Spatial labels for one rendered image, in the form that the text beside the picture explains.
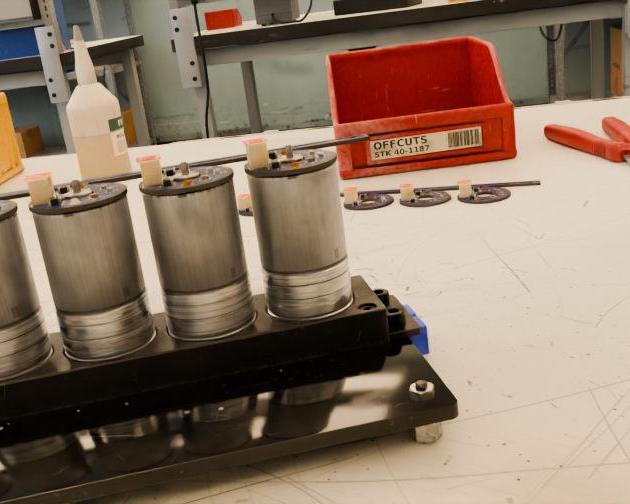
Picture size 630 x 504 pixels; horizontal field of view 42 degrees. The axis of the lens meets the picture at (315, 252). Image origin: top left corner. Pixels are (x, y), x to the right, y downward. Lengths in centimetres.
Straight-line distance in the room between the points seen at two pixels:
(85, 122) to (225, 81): 422
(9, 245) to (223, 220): 5
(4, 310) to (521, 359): 14
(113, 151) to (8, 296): 34
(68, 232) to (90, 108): 34
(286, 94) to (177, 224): 449
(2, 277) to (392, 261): 16
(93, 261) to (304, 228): 5
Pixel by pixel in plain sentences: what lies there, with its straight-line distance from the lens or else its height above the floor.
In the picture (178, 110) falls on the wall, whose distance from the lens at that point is 487.
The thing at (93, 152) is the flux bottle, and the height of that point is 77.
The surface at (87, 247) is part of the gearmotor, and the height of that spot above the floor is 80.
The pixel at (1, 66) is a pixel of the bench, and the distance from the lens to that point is 285.
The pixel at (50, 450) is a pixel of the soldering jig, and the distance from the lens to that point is 21.
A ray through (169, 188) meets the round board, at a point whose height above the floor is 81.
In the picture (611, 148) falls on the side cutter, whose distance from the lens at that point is 45.
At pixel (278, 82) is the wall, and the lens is 469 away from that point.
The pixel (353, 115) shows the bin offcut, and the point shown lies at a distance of 57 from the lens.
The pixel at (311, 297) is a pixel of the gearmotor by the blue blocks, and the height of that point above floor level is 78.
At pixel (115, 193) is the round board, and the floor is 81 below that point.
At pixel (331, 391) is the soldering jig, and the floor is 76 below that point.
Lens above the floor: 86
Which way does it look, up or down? 18 degrees down
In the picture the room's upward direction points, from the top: 8 degrees counter-clockwise
